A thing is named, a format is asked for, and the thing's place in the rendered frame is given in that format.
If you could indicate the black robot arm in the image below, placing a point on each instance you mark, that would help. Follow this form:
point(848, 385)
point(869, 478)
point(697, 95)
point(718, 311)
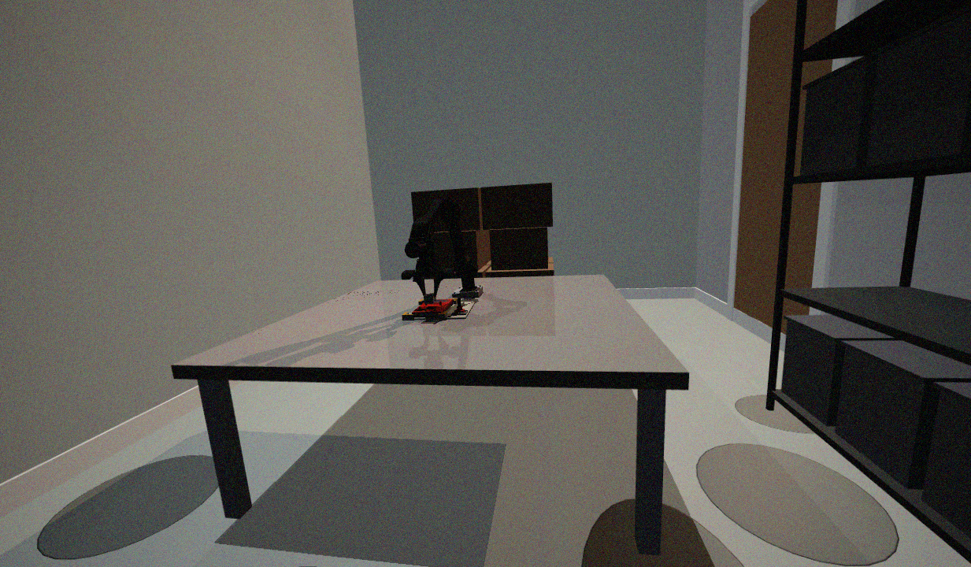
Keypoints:
point(421, 242)

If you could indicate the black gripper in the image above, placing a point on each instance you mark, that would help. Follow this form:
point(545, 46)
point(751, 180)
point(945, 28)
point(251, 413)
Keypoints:
point(439, 275)

